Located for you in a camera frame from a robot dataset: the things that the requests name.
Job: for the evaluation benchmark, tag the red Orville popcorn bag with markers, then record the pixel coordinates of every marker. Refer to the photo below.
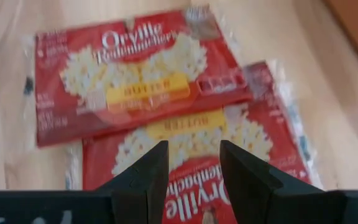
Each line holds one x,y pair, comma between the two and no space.
141,77
197,140

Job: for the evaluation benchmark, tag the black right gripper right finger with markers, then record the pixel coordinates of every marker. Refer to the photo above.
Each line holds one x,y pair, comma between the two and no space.
259,199

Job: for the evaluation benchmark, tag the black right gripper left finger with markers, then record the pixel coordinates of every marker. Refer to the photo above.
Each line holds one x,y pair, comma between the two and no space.
129,199

